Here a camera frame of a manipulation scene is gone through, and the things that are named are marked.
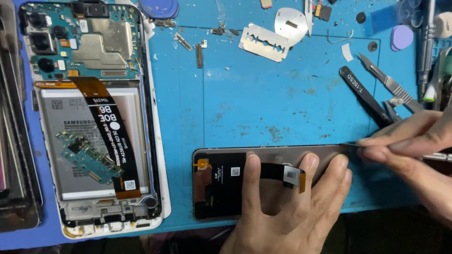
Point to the person's left hand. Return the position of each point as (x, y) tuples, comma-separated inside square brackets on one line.
[(300, 218)]

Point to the person's right hand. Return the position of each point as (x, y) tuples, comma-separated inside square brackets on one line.
[(430, 183)]

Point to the phone display panel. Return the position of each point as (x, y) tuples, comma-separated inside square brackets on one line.
[(222, 190)]

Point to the silver knurled scalpel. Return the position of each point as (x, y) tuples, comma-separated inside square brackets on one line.
[(349, 144)]

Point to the dark pointed tweezers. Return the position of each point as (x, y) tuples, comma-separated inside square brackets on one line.
[(392, 111)]

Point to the white adhesive lump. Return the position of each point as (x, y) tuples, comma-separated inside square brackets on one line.
[(396, 101)]

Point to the green and white tool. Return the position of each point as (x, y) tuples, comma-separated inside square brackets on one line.
[(441, 77)]

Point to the black tweezers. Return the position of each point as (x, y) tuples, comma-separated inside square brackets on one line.
[(363, 93)]

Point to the blue repair mat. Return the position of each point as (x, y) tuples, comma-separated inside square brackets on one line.
[(247, 105)]

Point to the silver precision screwdriver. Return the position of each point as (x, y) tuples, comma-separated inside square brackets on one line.
[(425, 46)]

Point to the small black disc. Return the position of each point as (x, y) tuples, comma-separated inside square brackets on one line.
[(372, 46), (361, 17)]

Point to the purple plastic picks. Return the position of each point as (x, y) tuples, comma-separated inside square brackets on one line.
[(402, 37)]

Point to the white sticker scrap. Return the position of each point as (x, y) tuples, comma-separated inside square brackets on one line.
[(347, 52)]

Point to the white round object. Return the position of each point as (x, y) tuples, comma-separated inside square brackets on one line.
[(443, 24)]

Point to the opened white phone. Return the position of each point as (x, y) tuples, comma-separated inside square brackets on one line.
[(157, 141)]

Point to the clear suction cup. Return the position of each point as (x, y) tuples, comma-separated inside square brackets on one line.
[(411, 14)]

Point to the silver razor blade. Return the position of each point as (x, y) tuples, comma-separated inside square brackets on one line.
[(263, 42)]

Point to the narrow dark metal strip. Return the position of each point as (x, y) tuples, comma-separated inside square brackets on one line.
[(199, 56)]

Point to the round metal opening pick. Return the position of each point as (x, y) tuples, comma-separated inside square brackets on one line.
[(291, 24)]

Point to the tiny silver clip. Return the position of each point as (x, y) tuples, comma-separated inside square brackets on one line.
[(203, 43)]

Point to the black memory card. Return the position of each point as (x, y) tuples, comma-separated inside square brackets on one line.
[(324, 12)]

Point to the thin silver blade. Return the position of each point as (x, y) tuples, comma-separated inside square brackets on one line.
[(308, 17)]

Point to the dark small phone parts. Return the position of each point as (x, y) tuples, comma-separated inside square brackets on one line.
[(219, 31)]

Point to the pink plastic piece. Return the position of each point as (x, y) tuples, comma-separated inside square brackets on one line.
[(266, 3)]

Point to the small teal charging board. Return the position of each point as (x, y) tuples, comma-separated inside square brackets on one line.
[(88, 158)]

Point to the small grey connector part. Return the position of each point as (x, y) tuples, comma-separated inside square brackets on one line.
[(165, 23)]

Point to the grey phone battery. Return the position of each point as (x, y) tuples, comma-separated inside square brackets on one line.
[(56, 162)]

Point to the teal phone motherboard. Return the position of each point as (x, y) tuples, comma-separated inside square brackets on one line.
[(102, 38)]

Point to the stack of dark phone screens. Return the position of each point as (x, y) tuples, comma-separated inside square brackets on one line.
[(14, 141)]

